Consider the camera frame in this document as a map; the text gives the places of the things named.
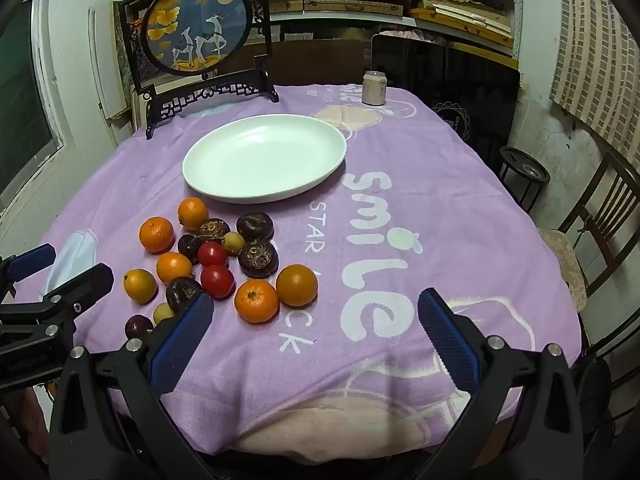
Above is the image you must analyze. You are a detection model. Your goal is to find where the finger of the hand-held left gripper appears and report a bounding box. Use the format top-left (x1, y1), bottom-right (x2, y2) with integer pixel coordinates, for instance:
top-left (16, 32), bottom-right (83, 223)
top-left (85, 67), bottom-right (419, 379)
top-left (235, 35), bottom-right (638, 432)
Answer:
top-left (0, 262), bottom-right (115, 343)
top-left (0, 243), bottom-right (57, 289)

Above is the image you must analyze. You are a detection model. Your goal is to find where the window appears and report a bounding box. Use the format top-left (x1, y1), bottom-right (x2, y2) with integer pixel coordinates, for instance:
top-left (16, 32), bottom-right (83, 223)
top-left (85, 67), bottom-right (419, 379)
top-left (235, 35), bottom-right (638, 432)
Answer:
top-left (0, 0), bottom-right (66, 206)

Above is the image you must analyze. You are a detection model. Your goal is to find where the white plate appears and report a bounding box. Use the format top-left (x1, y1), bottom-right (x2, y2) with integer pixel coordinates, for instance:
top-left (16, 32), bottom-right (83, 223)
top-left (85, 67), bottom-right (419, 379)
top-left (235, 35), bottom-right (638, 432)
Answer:
top-left (182, 114), bottom-right (348, 205)

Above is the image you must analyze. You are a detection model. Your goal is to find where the white shelf unit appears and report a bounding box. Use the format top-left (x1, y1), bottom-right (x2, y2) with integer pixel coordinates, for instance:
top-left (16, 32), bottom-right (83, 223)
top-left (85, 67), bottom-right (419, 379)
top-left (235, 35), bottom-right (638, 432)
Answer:
top-left (270, 0), bottom-right (523, 68)

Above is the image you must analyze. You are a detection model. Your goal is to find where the dark red cherry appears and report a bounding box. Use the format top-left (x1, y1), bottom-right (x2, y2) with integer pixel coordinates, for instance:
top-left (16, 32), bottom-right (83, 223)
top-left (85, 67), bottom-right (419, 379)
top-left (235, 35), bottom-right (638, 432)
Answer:
top-left (177, 234), bottom-right (203, 265)
top-left (124, 314), bottom-right (155, 341)

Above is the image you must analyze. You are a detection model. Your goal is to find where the brown wooden panel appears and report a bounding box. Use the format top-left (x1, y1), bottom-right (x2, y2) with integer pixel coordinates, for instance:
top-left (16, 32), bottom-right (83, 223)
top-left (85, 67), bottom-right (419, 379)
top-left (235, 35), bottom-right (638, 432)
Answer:
top-left (267, 39), bottom-right (373, 87)

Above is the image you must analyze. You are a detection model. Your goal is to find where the beige chair cushion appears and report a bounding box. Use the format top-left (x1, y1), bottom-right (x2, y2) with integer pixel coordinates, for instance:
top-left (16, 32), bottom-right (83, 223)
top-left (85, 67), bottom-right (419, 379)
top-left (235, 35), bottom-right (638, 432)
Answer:
top-left (537, 227), bottom-right (588, 313)

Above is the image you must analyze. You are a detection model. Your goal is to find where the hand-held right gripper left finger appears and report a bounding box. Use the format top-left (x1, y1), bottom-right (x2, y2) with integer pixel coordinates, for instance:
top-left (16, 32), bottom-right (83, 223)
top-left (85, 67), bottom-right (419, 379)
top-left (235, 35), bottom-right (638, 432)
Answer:
top-left (47, 290), bottom-right (216, 480)

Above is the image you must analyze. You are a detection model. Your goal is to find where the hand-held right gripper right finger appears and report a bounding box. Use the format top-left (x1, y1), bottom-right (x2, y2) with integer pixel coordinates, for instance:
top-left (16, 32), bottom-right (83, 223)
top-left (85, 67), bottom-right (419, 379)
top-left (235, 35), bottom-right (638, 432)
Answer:
top-left (417, 287), bottom-right (586, 480)

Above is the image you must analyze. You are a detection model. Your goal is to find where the orange tomato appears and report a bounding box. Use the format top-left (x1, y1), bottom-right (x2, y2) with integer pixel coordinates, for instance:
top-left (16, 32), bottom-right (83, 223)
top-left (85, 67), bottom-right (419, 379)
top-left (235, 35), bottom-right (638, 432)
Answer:
top-left (275, 263), bottom-right (319, 307)

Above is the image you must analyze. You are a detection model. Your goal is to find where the pale drink can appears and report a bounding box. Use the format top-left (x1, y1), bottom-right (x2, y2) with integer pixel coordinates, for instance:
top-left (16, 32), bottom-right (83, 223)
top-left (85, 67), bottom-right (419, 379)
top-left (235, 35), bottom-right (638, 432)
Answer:
top-left (362, 71), bottom-right (388, 107)

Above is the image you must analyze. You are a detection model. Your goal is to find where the red cherry tomato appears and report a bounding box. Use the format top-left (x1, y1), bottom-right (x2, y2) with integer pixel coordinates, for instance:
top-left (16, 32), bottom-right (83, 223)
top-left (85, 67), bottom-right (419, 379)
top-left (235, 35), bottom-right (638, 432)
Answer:
top-left (197, 241), bottom-right (230, 268)
top-left (200, 264), bottom-right (235, 299)

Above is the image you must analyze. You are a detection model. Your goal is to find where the checkered hanging cloth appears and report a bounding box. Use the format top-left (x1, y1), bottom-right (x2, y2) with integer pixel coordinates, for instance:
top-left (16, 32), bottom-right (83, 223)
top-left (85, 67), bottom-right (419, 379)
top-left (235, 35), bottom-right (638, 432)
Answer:
top-left (549, 0), bottom-right (640, 153)

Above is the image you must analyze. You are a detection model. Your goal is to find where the purple printed tablecloth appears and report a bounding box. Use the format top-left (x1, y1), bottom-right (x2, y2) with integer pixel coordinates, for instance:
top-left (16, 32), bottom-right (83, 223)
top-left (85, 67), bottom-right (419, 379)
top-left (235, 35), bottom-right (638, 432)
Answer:
top-left (10, 84), bottom-right (583, 466)

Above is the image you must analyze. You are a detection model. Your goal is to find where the black round stool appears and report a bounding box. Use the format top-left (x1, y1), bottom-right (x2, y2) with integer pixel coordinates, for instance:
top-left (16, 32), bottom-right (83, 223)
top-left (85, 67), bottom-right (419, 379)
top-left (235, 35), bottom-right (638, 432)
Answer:
top-left (497, 146), bottom-right (551, 213)

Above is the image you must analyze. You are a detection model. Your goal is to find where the round deer picture black stand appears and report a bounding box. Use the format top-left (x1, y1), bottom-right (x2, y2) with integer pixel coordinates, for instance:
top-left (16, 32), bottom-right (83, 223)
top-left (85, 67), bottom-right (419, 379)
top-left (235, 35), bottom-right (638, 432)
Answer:
top-left (114, 0), bottom-right (281, 141)

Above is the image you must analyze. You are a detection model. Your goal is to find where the tangerine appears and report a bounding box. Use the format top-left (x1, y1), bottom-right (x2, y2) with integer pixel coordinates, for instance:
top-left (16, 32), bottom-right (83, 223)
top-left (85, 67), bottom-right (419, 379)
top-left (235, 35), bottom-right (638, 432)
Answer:
top-left (177, 196), bottom-right (210, 231)
top-left (156, 251), bottom-right (194, 285)
top-left (138, 216), bottom-right (176, 254)
top-left (234, 279), bottom-right (280, 324)

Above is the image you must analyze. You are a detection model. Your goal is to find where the black glossy panel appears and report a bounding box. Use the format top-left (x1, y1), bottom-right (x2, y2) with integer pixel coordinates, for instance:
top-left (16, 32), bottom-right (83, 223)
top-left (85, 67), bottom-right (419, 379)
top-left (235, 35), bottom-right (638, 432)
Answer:
top-left (370, 34), bottom-right (522, 148)

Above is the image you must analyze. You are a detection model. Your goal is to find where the wooden chair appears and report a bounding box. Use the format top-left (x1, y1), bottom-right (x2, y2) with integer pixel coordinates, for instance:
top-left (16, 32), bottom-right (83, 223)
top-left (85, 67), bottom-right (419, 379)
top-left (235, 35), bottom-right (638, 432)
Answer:
top-left (557, 150), bottom-right (640, 301)

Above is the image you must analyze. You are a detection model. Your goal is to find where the yellow cherry tomato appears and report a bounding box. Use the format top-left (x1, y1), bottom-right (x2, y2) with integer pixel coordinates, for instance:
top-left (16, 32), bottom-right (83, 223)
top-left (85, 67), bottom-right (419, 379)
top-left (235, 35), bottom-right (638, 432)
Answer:
top-left (123, 268), bottom-right (158, 305)

